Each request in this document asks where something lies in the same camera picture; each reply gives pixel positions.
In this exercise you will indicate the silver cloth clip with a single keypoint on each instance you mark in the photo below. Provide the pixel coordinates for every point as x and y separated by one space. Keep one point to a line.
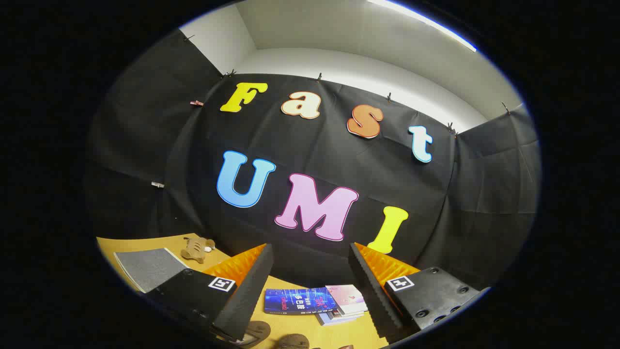
157 184

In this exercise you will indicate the brown striped plush toy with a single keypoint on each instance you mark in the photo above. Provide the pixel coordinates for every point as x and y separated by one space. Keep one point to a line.
194 248

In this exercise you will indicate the black backdrop cloth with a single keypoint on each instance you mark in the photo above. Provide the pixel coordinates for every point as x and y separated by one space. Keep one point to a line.
310 145

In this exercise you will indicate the brown fluffy shoe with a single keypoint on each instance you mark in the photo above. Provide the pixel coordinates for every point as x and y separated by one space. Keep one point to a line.
293 341
257 332

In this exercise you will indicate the fabric storage box with lid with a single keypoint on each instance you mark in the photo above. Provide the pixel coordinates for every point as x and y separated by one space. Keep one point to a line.
147 266

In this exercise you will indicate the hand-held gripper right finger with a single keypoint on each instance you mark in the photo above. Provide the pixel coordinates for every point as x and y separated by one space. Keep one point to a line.
373 291

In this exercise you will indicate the pink and white book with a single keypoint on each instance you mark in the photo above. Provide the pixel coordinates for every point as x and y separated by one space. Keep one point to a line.
348 298

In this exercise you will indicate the light blue book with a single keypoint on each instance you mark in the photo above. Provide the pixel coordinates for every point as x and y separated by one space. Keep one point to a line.
336 319

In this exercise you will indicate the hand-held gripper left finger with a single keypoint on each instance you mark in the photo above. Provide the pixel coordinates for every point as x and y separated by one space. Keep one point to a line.
247 291

